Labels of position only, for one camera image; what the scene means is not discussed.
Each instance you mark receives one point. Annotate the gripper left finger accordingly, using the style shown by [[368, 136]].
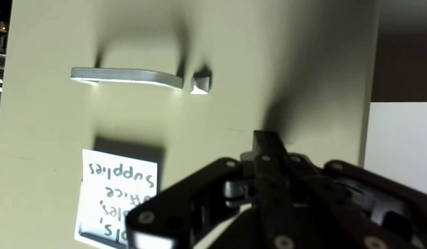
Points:
[[186, 193]]

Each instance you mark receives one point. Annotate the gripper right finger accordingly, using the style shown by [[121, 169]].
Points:
[[341, 193]]

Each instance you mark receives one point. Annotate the beige drawer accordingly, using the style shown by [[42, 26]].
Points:
[[234, 52]]

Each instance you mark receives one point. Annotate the silver drawer lock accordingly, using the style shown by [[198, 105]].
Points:
[[200, 83]]

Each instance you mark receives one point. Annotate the beige cabinet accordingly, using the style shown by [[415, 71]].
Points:
[[275, 69]]

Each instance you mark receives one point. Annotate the white handwritten paper note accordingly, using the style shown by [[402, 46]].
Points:
[[113, 193]]

